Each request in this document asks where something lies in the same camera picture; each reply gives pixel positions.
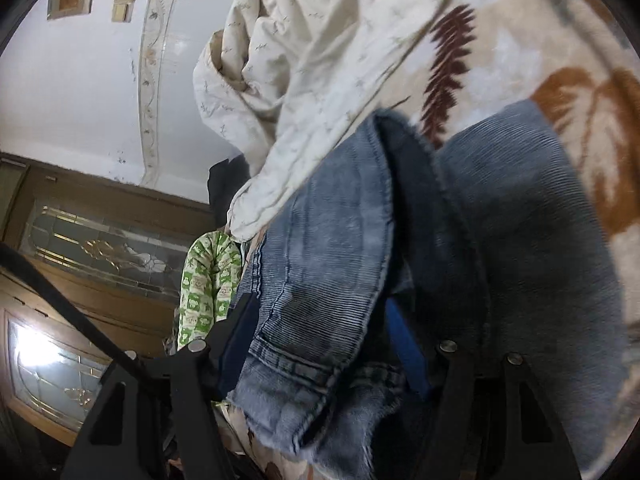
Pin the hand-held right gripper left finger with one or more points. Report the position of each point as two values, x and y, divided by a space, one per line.
235 355

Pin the green patterned quilt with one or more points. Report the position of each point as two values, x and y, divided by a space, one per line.
205 290

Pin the cream quilt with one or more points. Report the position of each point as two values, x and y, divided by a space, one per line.
320 60

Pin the black cloth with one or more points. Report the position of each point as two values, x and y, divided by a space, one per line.
225 190

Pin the grey-blue denim pants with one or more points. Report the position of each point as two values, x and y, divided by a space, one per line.
325 260

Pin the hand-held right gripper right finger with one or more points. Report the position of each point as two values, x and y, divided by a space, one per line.
407 355

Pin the wooden door with glass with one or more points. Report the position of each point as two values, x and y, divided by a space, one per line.
100 260

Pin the beige wall switch plate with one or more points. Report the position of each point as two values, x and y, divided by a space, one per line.
125 0

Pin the leaf printed blanket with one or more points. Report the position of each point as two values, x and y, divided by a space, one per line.
525 35

